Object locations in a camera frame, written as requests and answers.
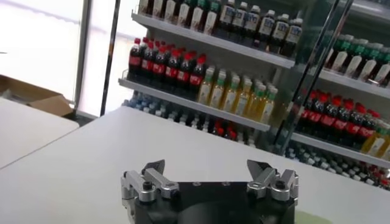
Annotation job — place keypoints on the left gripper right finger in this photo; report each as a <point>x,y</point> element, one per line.
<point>263,184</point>

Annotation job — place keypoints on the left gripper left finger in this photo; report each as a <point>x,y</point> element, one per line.
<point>146,185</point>

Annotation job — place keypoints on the green t-shirt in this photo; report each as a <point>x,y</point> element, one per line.
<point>310,219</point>

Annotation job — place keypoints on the red cap cola bottle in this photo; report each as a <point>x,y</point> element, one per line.
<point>318,118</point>
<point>306,115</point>
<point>196,78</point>
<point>329,121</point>
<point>134,59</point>
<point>147,63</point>
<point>158,67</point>
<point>233,134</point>
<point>340,124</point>
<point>171,70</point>
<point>219,131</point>
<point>366,132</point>
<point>353,128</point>
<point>183,74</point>

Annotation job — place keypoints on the yellow juice bottle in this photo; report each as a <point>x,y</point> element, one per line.
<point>268,108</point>
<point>230,95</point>
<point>256,104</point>
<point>205,88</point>
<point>376,143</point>
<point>242,100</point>
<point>386,149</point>
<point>217,92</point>

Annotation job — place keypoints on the brown cardboard box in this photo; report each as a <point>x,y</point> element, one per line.
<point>45,103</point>

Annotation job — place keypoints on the white metal shelf unit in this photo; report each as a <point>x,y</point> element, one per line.
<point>350,83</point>
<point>213,41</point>

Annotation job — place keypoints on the green cap dark tea bottle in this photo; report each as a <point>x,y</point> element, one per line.
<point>197,16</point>
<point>369,67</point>
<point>211,19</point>
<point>340,58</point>
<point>355,62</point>
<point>157,8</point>
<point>143,6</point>
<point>170,10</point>
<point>383,72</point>
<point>183,13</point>

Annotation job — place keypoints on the white cap blue label bottle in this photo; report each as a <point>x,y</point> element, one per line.
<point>226,18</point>
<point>280,33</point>
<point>252,25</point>
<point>293,37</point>
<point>267,30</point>
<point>239,22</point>

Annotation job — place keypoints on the black window frame post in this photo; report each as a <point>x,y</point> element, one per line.
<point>109,61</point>

